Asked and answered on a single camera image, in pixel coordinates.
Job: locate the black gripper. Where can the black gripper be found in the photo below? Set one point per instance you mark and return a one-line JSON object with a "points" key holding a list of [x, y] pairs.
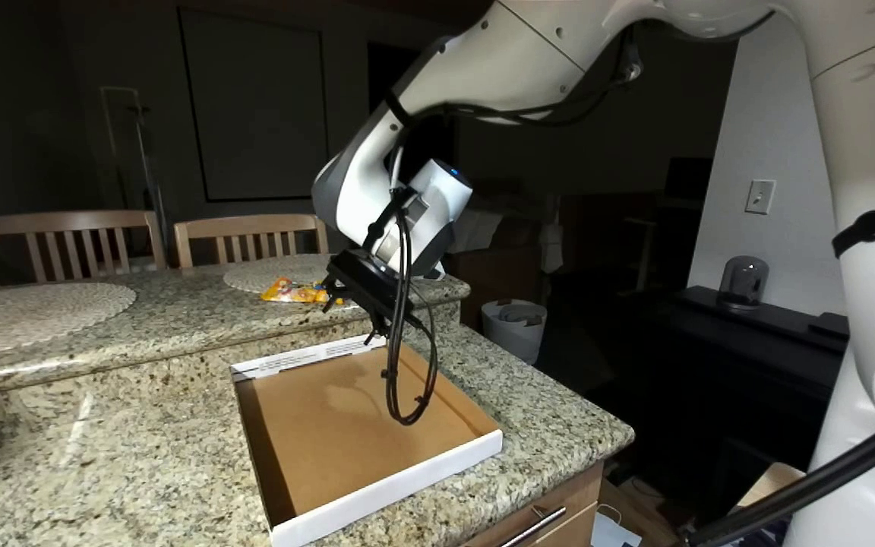
{"points": [[344, 287]]}

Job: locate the wooden slat chair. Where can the wooden slat chair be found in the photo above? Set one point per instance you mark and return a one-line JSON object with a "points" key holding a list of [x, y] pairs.
{"points": [[245, 224], [51, 219]]}

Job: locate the grey glass jar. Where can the grey glass jar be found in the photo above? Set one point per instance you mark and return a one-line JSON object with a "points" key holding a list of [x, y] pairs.
{"points": [[743, 277]]}

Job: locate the wooden cabinet drawer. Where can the wooden cabinet drawer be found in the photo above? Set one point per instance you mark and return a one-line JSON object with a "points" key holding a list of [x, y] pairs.
{"points": [[570, 502]]}

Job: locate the yellow cartoon snack packet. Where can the yellow cartoon snack packet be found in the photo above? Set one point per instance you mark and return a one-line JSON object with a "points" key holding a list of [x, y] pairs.
{"points": [[293, 292]]}

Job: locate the white wall switch plate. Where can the white wall switch plate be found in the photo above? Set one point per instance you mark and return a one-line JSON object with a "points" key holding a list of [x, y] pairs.
{"points": [[760, 195]]}

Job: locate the tan wooden board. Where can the tan wooden board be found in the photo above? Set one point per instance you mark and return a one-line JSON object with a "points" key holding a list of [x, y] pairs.
{"points": [[772, 486]]}

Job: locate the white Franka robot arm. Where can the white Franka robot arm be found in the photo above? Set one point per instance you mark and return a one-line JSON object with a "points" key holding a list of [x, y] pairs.
{"points": [[862, 123]]}

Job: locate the dark side table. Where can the dark side table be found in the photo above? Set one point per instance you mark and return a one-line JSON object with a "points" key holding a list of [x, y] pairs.
{"points": [[721, 343]]}

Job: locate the round woven placemat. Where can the round woven placemat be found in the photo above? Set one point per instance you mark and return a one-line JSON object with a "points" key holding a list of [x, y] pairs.
{"points": [[30, 313], [251, 275]]}

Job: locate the grey round waste bin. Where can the grey round waste bin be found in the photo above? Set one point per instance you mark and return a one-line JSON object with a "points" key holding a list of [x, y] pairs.
{"points": [[513, 330]]}

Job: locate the dark framed wall panel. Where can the dark framed wall panel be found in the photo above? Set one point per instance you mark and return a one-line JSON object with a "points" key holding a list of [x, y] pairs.
{"points": [[257, 101]]}

